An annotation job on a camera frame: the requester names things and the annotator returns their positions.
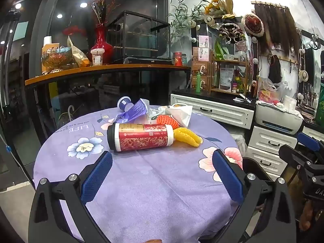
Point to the red tin can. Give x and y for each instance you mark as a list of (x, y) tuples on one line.
[(178, 59)]

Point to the brown printed box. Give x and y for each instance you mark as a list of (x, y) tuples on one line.
[(206, 83), (201, 68)]

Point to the red round embroidered hat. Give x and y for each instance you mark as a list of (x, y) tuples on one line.
[(253, 24)]

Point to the makeup brushes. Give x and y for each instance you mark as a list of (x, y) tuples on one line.
[(310, 96)]

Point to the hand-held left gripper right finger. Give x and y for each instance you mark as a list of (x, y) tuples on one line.
[(227, 177)]

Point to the clear bag of snacks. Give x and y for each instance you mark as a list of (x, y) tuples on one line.
[(269, 91)]

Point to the yellow dried flower bouquet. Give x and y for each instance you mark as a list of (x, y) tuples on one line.
[(217, 7)]

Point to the white drawer cabinet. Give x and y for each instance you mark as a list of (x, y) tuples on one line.
[(265, 144)]

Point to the white printer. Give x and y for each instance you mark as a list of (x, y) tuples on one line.
[(276, 121)]

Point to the black wig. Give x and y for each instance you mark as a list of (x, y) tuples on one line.
[(274, 69)]

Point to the wooden counter shelf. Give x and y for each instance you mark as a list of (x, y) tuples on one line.
[(114, 68)]

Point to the hanging brown hair pieces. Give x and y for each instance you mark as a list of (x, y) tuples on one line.
[(274, 30)]

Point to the dried red branches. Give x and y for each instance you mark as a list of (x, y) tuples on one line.
[(100, 10)]

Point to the green bottle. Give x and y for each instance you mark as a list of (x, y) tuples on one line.
[(198, 83)]

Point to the clear plastic jar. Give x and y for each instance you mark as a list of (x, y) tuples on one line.
[(97, 58)]

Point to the brown box with photo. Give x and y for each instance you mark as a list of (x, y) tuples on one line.
[(201, 54)]

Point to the green leafy branches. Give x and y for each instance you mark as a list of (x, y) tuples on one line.
[(182, 17)]

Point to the white hair clipper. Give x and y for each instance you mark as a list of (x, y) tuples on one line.
[(244, 98)]

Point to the white plastic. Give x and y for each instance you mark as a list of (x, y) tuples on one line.
[(155, 112)]

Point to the red vase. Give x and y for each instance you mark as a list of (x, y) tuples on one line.
[(101, 50)]

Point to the person's right hand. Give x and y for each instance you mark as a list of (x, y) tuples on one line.
[(308, 216)]

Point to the white plastic bag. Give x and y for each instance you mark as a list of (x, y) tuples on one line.
[(182, 115)]

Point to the brown paper bag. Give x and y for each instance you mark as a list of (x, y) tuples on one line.
[(77, 55)]

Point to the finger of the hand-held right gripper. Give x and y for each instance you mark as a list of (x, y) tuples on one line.
[(307, 140), (291, 154)]

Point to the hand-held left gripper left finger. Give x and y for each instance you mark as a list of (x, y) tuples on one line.
[(97, 177)]

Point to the orange foam fruit net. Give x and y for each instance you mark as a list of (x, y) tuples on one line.
[(167, 121)]

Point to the blue and white cup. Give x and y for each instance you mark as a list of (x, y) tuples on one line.
[(124, 103)]

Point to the vanity mirror with bulbs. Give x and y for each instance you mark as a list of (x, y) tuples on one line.
[(307, 63), (212, 34)]

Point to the wooden rack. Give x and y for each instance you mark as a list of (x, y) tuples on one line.
[(227, 62)]

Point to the decorative lion headdress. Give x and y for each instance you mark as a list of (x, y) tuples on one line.
[(231, 33)]

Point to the purple wrapper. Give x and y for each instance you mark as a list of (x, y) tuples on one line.
[(134, 110)]

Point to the glass display case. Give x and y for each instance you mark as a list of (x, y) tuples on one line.
[(136, 38)]

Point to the white vanity drawer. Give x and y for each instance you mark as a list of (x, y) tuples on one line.
[(222, 111)]

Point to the white plastic container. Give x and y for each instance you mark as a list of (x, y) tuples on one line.
[(289, 105)]

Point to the small glass jar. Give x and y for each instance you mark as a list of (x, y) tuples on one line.
[(184, 59)]

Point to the yellow foam fruit net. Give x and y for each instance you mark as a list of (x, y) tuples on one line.
[(186, 136)]

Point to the red bottle with black lid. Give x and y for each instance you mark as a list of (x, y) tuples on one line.
[(141, 138)]

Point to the purple floral tablecloth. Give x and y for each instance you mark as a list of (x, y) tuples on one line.
[(151, 182)]

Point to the dark trash bin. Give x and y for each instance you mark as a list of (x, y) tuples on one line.
[(255, 167)]

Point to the pink photo card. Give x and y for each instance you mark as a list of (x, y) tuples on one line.
[(203, 41)]

